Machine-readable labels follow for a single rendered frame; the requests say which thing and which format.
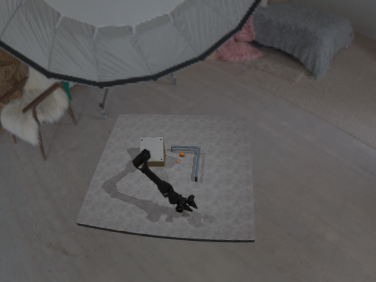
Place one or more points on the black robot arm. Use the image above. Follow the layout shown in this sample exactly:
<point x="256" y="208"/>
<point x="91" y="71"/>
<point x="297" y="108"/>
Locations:
<point x="165" y="188"/>

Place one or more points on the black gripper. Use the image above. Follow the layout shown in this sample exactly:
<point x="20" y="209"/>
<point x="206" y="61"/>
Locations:
<point x="189" y="200"/>

